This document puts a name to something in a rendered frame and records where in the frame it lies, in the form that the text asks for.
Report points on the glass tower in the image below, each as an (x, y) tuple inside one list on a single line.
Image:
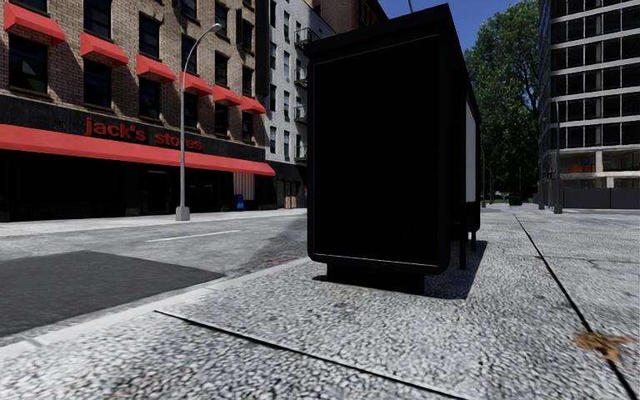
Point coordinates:
[(595, 100)]

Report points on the grey pole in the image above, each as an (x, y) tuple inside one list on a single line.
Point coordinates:
[(483, 175), (557, 160), (541, 165)]

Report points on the trees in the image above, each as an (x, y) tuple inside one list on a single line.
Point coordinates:
[(505, 115)]

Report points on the grey brick building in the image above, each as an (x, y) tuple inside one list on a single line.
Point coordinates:
[(285, 100)]

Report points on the brown brick building red awnings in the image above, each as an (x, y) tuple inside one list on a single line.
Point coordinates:
[(125, 75)]

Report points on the grey street lamp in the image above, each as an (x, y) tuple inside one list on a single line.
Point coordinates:
[(182, 150)]

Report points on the black bus shelter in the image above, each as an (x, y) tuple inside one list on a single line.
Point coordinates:
[(380, 150)]

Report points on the blue letter box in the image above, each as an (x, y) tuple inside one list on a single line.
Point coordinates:
[(239, 202)]

